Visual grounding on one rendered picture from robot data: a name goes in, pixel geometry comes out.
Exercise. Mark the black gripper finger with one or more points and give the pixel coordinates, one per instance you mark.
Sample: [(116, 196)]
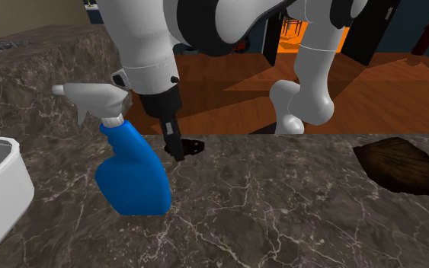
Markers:
[(172, 139)]

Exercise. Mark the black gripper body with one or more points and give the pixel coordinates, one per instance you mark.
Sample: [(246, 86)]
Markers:
[(161, 103)]

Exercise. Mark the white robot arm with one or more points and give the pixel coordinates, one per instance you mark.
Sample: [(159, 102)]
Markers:
[(143, 41)]

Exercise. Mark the small black object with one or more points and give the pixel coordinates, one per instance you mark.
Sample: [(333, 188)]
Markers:
[(192, 147)]

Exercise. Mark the blue spray bottle white trigger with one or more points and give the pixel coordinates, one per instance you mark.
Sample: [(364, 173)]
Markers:
[(132, 174)]

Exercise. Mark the white basin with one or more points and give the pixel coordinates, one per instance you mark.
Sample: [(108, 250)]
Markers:
[(2, 193)]

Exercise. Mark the dark brown wooden board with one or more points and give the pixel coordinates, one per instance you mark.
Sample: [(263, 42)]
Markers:
[(403, 167)]

